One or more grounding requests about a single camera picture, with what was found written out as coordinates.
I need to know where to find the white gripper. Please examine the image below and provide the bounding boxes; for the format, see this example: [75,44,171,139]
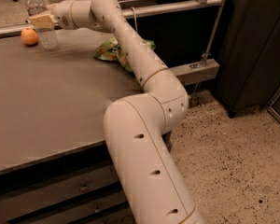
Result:
[29,0,77,30]

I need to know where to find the clear plastic water bottle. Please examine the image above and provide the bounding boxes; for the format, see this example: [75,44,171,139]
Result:
[25,0,58,50]

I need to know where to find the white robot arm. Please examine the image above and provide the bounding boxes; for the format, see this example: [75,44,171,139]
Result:
[30,0,205,224]

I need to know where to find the orange fruit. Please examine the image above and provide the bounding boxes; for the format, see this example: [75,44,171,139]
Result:
[21,28,38,46]

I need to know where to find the green chip bag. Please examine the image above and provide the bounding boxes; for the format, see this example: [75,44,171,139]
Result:
[93,35,156,74]

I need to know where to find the grey drawer cabinet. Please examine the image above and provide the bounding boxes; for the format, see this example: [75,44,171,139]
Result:
[0,29,141,224]

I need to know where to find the dark cabinet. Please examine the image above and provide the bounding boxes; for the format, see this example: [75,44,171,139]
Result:
[213,0,280,118]

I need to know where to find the grey cable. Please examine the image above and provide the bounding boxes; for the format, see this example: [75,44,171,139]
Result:
[129,7,140,37]

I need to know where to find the grey metal frame rail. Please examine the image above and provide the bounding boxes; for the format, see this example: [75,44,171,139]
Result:
[0,7,217,92]

